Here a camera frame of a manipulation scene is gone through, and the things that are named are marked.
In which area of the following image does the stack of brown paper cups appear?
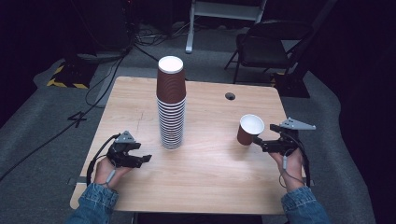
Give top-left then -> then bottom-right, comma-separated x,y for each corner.
156,55 -> 187,150

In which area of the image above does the long black floor cable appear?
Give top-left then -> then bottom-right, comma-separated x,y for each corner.
0,46 -> 132,183

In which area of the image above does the white metal stand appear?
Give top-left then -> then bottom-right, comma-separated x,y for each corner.
185,0 -> 269,54

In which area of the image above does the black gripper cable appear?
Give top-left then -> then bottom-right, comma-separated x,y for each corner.
86,133 -> 120,187
289,133 -> 312,188

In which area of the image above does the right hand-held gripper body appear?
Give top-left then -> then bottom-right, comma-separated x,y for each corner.
269,117 -> 317,155

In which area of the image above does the black yellow striped base plate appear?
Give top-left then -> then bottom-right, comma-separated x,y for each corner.
46,60 -> 99,90

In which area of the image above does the thin grey gripper cable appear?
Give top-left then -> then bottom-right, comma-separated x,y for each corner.
105,167 -> 118,189
278,148 -> 304,189

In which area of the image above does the black equipment rack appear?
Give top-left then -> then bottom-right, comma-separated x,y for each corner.
69,0 -> 139,63

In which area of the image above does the single brown paper cup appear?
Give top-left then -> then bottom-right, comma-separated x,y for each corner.
236,114 -> 266,147

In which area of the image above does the black stand with striped base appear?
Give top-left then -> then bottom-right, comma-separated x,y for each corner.
270,0 -> 339,99

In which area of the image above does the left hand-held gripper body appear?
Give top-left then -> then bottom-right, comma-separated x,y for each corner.
106,130 -> 142,169

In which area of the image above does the person's left hand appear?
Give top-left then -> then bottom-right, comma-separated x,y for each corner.
93,157 -> 132,189

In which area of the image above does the tangle of floor cables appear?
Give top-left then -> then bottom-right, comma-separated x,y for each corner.
134,20 -> 191,48

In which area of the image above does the black folding chair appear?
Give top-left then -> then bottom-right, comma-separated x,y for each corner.
223,20 -> 316,85

